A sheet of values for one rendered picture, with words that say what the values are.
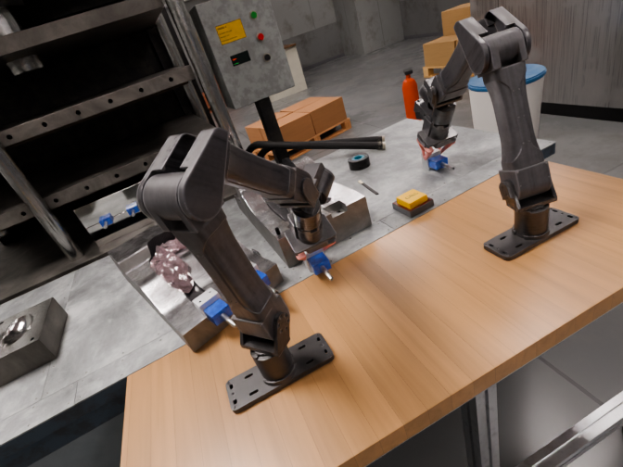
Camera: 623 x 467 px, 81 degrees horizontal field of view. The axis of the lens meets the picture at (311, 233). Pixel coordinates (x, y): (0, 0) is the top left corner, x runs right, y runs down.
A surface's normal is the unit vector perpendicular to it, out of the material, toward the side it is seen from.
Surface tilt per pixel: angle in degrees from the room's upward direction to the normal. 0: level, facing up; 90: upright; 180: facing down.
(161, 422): 0
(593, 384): 0
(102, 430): 90
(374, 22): 90
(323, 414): 0
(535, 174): 71
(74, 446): 90
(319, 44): 90
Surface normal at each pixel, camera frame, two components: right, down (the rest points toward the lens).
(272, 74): 0.42, 0.37
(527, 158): 0.04, 0.18
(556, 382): -0.28, -0.82
